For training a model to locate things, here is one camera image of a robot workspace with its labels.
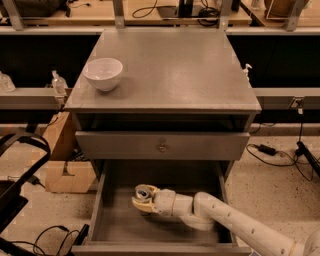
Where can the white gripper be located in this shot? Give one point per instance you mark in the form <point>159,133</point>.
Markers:
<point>165,201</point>

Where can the silver blue redbull can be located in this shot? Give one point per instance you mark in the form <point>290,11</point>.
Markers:
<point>143,192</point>

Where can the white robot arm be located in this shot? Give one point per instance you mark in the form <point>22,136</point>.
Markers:
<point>199,212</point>

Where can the open grey lower drawer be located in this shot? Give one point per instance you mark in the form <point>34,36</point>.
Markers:
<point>117,228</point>

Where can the closed grey upper drawer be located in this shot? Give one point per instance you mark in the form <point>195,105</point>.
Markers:
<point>162,145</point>

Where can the grey drawer cabinet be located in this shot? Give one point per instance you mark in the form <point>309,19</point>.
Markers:
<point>174,80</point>

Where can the brown cardboard box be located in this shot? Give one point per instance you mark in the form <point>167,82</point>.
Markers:
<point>63,173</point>

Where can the white ceramic bowl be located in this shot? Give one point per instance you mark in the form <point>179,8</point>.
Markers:
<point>103,73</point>

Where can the clear sanitizer pump bottle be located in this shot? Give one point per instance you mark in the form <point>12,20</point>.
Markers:
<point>59,84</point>

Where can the small white pump bottle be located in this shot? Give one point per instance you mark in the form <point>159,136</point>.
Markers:
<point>247,70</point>

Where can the black chair frame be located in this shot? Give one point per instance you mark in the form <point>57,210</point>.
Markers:
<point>11,200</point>

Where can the wooden workbench with metal frame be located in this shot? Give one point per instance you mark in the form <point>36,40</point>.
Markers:
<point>96,14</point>

